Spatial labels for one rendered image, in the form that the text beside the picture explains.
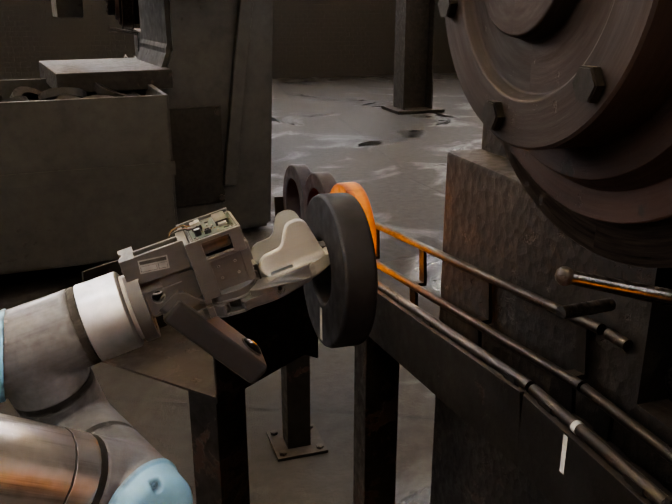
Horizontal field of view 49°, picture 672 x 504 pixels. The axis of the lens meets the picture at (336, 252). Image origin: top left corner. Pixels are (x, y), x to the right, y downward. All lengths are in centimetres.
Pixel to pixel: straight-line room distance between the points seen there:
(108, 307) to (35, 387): 9
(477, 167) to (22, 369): 63
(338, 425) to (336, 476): 22
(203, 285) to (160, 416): 147
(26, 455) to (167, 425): 151
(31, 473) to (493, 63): 47
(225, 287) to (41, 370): 18
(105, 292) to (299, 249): 18
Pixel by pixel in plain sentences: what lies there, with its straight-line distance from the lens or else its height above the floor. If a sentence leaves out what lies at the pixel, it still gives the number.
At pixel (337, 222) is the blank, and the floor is 89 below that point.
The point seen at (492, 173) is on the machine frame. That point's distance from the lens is 99.
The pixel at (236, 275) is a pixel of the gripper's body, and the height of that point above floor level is 84.
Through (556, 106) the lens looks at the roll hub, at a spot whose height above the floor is 101.
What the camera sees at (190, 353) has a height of 60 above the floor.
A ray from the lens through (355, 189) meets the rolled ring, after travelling 130.
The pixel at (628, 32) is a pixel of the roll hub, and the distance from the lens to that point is 49.
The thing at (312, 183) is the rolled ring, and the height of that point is 73.
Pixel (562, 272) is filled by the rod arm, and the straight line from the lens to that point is 54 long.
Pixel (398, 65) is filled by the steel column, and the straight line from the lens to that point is 763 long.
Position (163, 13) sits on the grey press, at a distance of 342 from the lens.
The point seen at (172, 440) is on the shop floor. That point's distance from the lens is 203.
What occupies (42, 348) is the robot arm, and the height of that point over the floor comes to 80.
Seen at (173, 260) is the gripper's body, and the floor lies 86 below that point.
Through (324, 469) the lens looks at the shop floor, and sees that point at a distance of 188.
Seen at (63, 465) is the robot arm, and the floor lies 76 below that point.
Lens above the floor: 108
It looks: 19 degrees down
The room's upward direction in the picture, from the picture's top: straight up
